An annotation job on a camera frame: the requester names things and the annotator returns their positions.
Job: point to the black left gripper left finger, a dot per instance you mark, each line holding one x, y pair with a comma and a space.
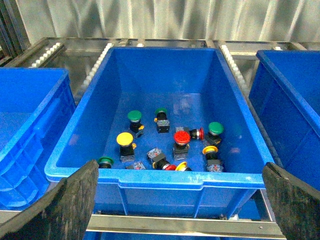
63, 213

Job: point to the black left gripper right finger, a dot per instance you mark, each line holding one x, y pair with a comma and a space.
295, 204

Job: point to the yellow push button large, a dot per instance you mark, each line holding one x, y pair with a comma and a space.
125, 140

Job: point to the red push button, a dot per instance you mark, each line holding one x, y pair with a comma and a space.
180, 150
158, 160
195, 134

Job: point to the blue bin with buttons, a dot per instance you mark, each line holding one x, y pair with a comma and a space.
173, 131

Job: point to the green push button front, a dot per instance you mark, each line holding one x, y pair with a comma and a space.
105, 162

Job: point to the green push button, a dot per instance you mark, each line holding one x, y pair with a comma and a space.
135, 126
161, 120
105, 162
213, 138

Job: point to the clear contact block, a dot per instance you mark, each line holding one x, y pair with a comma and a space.
136, 166

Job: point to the yellow push button right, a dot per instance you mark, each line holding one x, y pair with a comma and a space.
213, 163

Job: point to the green push button right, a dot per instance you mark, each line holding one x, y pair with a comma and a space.
213, 138

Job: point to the red push button front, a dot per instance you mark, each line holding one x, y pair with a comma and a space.
158, 160

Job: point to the blue bin far left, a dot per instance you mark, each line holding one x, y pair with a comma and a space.
36, 104

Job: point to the blue empty middle bin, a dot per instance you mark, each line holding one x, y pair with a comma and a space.
285, 95

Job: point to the yellow push button front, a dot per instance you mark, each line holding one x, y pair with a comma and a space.
183, 167

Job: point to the red push button lying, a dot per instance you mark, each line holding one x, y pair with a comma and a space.
195, 134

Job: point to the green push button rear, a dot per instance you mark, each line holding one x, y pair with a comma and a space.
161, 120

